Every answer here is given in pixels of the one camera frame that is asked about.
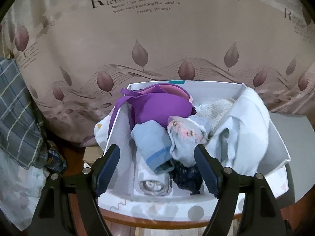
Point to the dark lace underwear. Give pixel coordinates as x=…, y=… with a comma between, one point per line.
x=184, y=177

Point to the grey knit garment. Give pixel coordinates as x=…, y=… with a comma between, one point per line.
x=221, y=110

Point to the pink bra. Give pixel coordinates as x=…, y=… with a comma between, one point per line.
x=177, y=89

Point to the dark blue patterned bag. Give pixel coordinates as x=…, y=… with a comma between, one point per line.
x=55, y=157

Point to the leaf printed curtain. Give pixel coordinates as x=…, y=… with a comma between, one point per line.
x=73, y=41

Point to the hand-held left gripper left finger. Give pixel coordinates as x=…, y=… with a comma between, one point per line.
x=108, y=169

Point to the purple bra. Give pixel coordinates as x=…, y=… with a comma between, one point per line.
x=152, y=108

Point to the white cardboard shoe box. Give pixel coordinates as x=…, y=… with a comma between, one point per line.
x=219, y=88

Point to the light blue sock pair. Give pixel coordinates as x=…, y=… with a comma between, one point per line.
x=150, y=137

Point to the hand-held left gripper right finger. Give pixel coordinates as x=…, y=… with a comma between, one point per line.
x=208, y=174

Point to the grey plaid cloth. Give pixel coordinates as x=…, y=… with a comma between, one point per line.
x=17, y=113

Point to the white garment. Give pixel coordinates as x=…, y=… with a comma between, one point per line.
x=248, y=127
x=150, y=177

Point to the white floral underwear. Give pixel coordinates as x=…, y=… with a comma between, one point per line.
x=182, y=132

